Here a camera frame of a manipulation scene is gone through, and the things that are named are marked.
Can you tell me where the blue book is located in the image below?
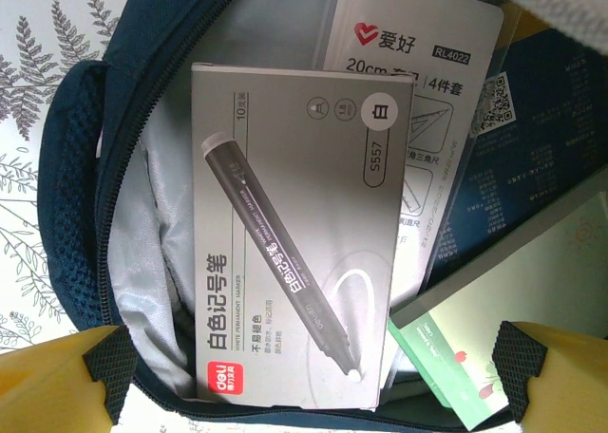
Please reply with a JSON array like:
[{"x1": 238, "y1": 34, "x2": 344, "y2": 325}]
[{"x1": 427, "y1": 27, "x2": 608, "y2": 292}]

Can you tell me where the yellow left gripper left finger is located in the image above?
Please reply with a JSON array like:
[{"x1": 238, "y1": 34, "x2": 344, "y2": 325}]
[{"x1": 0, "y1": 325, "x2": 139, "y2": 433}]

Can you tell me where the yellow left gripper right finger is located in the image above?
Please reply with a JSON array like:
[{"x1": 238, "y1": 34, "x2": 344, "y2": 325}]
[{"x1": 491, "y1": 321, "x2": 608, "y2": 433}]

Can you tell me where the navy blue backpack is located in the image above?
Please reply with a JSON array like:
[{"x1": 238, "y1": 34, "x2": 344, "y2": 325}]
[{"x1": 40, "y1": 0, "x2": 608, "y2": 433}]

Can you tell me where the white ruler set package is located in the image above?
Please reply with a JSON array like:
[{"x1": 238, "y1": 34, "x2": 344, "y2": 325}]
[{"x1": 322, "y1": 0, "x2": 505, "y2": 294}]

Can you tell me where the green notepad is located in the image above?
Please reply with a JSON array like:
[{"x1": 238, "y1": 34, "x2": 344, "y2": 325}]
[{"x1": 387, "y1": 166, "x2": 608, "y2": 432}]

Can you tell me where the grey marker pen box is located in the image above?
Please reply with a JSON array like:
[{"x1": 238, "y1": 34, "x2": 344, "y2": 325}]
[{"x1": 191, "y1": 62, "x2": 414, "y2": 413}]

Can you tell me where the yellow book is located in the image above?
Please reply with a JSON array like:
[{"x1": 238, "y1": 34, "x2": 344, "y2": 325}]
[{"x1": 502, "y1": 0, "x2": 552, "y2": 49}]

